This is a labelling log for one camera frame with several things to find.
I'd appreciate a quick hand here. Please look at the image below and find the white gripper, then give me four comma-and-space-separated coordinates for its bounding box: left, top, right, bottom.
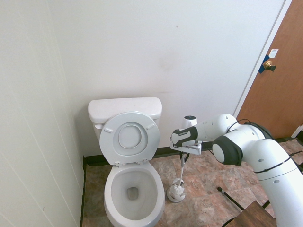
169, 141, 203, 164

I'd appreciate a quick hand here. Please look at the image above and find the white toilet brush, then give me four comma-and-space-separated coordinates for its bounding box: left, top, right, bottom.
170, 153, 187, 197

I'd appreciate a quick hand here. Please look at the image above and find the white toilet tank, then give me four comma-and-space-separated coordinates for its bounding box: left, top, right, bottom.
91, 113, 162, 145

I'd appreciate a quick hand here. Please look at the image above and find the white toilet bowl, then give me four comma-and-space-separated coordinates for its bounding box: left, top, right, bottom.
103, 162, 166, 227

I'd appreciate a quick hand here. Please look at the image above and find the white toilet brush holder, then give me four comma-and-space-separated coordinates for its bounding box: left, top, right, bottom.
167, 179, 187, 203

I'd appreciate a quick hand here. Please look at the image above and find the white toilet seat with lid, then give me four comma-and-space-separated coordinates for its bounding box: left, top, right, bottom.
99, 111, 161, 167

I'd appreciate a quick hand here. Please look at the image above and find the white toilet tank lid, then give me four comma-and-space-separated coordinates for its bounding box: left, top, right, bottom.
88, 97, 163, 123

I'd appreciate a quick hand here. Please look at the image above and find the dark wooden table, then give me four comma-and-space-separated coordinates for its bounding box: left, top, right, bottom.
222, 200, 276, 227

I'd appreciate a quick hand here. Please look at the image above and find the blue tape strip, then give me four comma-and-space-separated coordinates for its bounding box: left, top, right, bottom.
258, 54, 272, 74

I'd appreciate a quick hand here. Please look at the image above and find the brown wooden door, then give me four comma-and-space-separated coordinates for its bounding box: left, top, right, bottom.
236, 0, 303, 140

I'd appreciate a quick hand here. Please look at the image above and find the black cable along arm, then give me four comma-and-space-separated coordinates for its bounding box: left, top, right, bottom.
226, 121, 276, 140

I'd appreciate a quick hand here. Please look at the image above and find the black cable at table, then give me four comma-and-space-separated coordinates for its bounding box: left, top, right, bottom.
222, 216, 238, 227

